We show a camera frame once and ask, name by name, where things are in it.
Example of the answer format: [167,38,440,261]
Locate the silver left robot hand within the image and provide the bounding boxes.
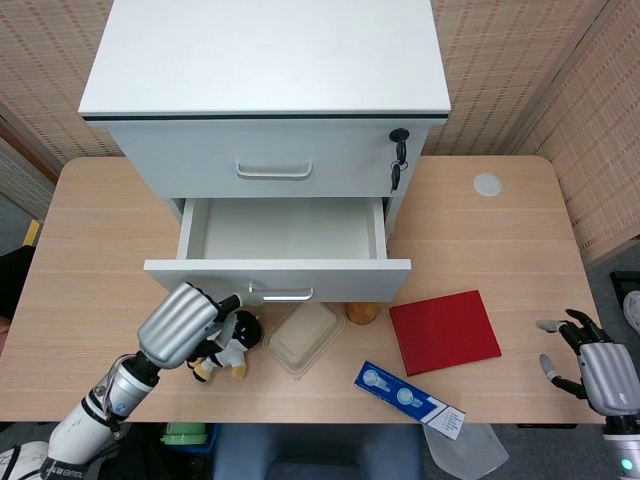
[136,281,264,371]

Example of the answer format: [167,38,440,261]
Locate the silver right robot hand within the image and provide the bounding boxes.
[535,308,640,417]

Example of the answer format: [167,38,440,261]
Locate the white middle-sized drawer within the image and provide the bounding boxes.
[143,196,412,305]

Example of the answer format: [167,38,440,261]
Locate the white drawer with lock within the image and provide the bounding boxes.
[107,122,432,201]

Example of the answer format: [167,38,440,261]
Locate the white drawer cabinet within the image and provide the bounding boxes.
[77,0,452,241]

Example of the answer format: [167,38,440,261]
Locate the black and white plush toy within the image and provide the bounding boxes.
[186,308,263,384]

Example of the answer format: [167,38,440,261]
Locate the white shoe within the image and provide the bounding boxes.
[623,290,640,334]

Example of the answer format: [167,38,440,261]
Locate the green plastic container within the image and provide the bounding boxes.
[160,422,209,446]

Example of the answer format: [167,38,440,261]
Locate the clear plastic food container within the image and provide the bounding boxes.
[263,301,346,382]

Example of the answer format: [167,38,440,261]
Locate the translucent plastic bin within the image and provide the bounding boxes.
[423,423,510,480]

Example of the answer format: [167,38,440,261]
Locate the red square book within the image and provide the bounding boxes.
[389,289,503,378]

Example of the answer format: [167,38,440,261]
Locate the round brown bread bun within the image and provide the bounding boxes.
[344,301,381,326]

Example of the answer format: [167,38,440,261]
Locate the blue chair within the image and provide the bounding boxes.
[212,423,426,480]

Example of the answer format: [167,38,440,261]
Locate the blue and white box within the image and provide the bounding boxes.
[353,360,467,442]

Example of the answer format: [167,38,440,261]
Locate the black keys in lock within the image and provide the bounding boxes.
[388,127,411,193]

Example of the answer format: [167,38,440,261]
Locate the round grey cable grommet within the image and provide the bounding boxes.
[473,172,504,198]

